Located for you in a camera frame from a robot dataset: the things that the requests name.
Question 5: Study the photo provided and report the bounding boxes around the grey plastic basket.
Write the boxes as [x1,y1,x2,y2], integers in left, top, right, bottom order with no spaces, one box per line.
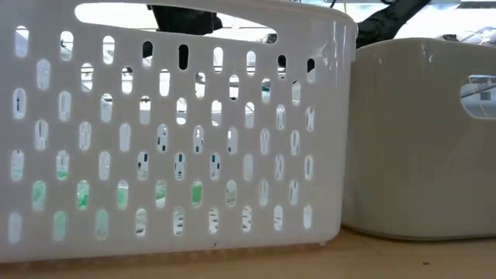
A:
[340,37,496,242]

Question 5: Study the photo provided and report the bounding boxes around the white perforated plastic basket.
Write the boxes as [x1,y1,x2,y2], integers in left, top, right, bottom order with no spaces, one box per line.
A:
[0,0,358,264]

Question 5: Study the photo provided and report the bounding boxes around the green toothbrush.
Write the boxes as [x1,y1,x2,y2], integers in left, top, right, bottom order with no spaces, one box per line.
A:
[11,154,129,239]
[154,180,237,208]

